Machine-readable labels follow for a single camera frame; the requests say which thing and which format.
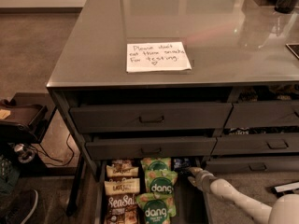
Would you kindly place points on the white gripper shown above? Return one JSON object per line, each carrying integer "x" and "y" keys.
{"x": 204, "y": 179}

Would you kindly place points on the blue chip bag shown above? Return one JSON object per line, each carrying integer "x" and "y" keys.
{"x": 182, "y": 165}

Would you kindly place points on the open bottom left drawer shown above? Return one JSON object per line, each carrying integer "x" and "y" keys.
{"x": 191, "y": 203}

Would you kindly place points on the bottom right drawer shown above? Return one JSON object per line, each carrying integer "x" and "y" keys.
{"x": 253, "y": 164}

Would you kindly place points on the middle right drawer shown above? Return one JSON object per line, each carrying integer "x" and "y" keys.
{"x": 257, "y": 144}

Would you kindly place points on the middle green dang bag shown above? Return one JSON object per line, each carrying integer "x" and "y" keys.
{"x": 162, "y": 181}

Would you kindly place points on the green dang bag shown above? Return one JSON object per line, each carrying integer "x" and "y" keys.
{"x": 158, "y": 208}
{"x": 162, "y": 181}
{"x": 152, "y": 164}

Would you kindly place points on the back green dang bag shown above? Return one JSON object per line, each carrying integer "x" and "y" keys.
{"x": 152, "y": 164}

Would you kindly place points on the front green dang bag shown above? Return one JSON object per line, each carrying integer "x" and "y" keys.
{"x": 158, "y": 208}

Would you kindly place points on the top left drawer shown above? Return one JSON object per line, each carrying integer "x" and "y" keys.
{"x": 149, "y": 117}

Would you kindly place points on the middle left drawer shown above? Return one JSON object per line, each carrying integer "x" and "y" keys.
{"x": 109, "y": 149}

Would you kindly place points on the front cream bare snack bag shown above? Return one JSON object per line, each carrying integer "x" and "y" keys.
{"x": 122, "y": 187}

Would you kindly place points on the cream bare snack bag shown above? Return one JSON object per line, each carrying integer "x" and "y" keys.
{"x": 122, "y": 187}
{"x": 115, "y": 172}

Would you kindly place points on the back cream bare snack bag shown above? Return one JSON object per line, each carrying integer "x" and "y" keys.
{"x": 115, "y": 172}

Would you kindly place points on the brown sea salt snack bag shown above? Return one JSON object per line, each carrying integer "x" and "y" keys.
{"x": 121, "y": 209}

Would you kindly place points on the grey glass-top drawer cabinet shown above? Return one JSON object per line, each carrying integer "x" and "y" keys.
{"x": 236, "y": 48}

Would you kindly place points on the top right drawer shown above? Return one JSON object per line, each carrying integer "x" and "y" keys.
{"x": 264, "y": 114}

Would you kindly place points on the dark tablet on counter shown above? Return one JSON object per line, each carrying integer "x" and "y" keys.
{"x": 294, "y": 49}

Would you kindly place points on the white power strip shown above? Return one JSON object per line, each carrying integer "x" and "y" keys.
{"x": 287, "y": 187}

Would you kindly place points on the white handwritten paper note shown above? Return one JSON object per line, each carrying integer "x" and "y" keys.
{"x": 154, "y": 57}

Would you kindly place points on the silver round metal object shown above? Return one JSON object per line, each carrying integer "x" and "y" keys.
{"x": 24, "y": 153}

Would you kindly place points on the grey sneaker shoe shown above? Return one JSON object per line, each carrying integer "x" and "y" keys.
{"x": 22, "y": 208}

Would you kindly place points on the black side tray stand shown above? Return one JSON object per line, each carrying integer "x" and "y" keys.
{"x": 22, "y": 122}

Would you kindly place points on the green plastic crate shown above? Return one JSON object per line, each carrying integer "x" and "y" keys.
{"x": 9, "y": 175}

